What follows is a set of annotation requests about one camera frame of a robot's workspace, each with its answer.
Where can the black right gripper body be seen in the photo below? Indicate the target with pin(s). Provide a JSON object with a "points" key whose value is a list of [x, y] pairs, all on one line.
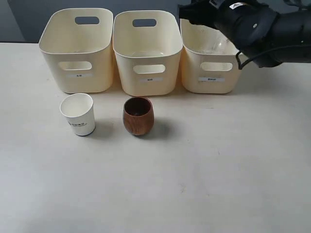
{"points": [[246, 23]]}

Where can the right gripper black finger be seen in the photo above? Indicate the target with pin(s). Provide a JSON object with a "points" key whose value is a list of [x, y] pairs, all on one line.
{"points": [[198, 13]]}

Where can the clear plastic cup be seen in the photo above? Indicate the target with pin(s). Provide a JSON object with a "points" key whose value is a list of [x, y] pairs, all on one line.
{"points": [[215, 46]]}

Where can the brown wooden cup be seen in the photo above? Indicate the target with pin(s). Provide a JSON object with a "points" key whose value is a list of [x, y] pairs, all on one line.
{"points": [[138, 116]]}

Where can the white paper cup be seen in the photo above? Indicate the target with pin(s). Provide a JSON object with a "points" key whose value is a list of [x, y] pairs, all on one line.
{"points": [[78, 109]]}

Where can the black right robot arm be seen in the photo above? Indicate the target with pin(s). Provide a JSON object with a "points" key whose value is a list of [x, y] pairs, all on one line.
{"points": [[288, 41]]}

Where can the right cream plastic bin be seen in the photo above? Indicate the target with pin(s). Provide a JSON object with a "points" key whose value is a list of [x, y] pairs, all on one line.
{"points": [[206, 73]]}

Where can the cream plastic bin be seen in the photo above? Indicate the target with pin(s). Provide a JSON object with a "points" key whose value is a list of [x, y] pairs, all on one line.
{"points": [[148, 46], [206, 73], [77, 46]]}

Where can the middle cream plastic bin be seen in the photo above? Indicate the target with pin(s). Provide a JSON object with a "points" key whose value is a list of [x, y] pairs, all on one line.
{"points": [[148, 46]]}

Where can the left cream plastic bin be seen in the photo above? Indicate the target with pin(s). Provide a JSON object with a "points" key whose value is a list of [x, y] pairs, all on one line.
{"points": [[77, 46]]}

